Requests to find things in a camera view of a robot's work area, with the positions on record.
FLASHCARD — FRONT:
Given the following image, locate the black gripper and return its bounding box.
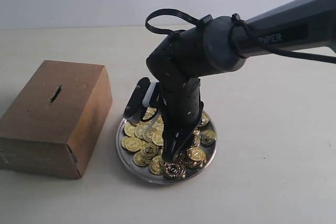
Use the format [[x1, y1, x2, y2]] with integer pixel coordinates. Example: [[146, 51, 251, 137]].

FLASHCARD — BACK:
[[160, 78, 203, 162]]

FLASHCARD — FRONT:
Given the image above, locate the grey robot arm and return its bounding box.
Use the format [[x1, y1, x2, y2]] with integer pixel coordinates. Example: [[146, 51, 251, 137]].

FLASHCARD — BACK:
[[146, 0, 335, 163]]

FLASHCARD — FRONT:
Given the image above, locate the brown cardboard coin box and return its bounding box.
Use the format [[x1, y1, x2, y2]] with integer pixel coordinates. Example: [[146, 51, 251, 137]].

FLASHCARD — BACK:
[[1, 60, 112, 179]]

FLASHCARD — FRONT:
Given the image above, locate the gold coin bottom right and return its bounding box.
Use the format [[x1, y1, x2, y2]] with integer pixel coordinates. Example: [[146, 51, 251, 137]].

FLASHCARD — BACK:
[[187, 147, 206, 162]]

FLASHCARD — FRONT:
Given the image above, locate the gold coin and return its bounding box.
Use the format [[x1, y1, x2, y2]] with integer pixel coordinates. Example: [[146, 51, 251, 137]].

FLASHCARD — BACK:
[[198, 111, 210, 127], [140, 143, 158, 159], [187, 147, 206, 162], [163, 163, 186, 179], [133, 151, 150, 167], [121, 137, 143, 153]]

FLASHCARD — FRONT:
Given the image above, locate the gold coin right edge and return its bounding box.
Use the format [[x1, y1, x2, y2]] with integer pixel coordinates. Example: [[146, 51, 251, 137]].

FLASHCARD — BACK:
[[201, 130, 216, 146]]

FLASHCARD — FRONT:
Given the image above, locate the round steel plate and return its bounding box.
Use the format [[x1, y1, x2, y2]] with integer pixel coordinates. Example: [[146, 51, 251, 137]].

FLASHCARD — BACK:
[[115, 108, 217, 185]]

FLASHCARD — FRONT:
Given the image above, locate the gold coin front bottom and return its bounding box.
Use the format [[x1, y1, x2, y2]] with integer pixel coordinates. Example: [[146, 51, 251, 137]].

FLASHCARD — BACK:
[[163, 163, 186, 179]]

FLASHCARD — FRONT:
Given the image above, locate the gold coin upper right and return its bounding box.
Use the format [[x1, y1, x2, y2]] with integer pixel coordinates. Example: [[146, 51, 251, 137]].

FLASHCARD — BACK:
[[198, 111, 210, 127]]

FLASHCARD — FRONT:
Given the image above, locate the gold coin left lower middle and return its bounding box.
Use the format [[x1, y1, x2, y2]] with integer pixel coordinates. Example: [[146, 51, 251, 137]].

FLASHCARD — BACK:
[[140, 143, 158, 159]]

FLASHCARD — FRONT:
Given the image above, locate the gold coin far left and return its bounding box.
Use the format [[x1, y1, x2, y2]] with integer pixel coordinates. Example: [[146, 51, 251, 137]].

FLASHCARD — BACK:
[[121, 137, 143, 153]]

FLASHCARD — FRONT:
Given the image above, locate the black cable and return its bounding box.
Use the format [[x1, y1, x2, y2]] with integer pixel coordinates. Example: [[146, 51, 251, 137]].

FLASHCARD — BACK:
[[145, 8, 336, 65]]

